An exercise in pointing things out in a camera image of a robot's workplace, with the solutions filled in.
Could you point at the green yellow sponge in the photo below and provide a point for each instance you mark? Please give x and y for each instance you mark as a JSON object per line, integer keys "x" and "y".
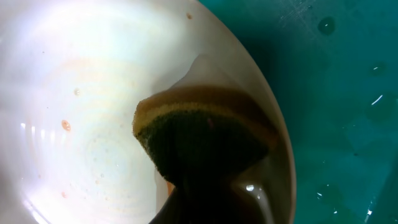
{"x": 200, "y": 138}

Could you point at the white plate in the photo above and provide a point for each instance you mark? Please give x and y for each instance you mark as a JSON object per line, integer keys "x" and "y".
{"x": 72, "y": 73}

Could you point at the teal plastic tray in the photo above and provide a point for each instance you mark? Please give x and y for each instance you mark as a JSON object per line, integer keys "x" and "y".
{"x": 332, "y": 65}

